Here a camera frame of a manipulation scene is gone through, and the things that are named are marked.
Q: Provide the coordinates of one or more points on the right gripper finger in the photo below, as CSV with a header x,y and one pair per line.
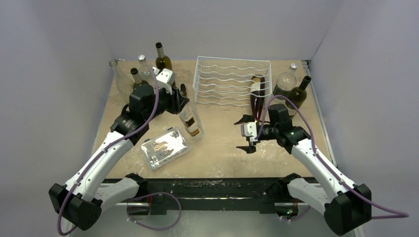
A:
x,y
245,119
249,149

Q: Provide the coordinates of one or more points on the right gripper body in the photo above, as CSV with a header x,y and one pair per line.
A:
x,y
267,132

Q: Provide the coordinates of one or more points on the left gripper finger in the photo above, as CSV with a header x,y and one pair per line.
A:
x,y
177,107
183,98

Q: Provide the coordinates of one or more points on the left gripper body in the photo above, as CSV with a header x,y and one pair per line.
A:
x,y
167,101

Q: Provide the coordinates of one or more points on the small dark bottle gold cap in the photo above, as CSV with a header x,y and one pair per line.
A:
x,y
191,120

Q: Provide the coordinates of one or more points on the red bottle gold foil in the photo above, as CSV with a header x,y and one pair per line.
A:
x,y
257,90

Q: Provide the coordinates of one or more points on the dark bottle silver collar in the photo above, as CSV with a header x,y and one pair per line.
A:
x,y
138,81

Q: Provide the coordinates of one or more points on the dark labelled wine bottle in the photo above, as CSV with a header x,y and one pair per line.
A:
x,y
162,61

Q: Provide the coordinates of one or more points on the clear bottle silver cap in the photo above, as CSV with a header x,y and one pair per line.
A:
x,y
145,72

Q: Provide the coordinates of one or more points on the white wire wine rack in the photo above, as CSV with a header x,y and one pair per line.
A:
x,y
228,81

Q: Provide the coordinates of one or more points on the dark green bottle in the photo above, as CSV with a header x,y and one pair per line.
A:
x,y
297,96

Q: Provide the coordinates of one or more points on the tall clear bottle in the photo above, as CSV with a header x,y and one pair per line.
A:
x,y
123,82

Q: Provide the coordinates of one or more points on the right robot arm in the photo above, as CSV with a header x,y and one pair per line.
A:
x,y
338,198

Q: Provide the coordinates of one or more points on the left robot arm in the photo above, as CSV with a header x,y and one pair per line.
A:
x,y
81,200

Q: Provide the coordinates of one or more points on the clear plastic parts box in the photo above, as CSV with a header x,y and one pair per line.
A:
x,y
165,148

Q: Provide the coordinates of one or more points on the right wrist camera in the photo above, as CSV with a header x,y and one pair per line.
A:
x,y
249,130

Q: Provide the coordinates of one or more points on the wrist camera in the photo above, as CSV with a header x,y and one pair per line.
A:
x,y
165,79
249,130

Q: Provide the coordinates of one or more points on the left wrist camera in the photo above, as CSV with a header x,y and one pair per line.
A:
x,y
165,79

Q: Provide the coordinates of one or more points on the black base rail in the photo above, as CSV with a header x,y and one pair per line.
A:
x,y
263,195

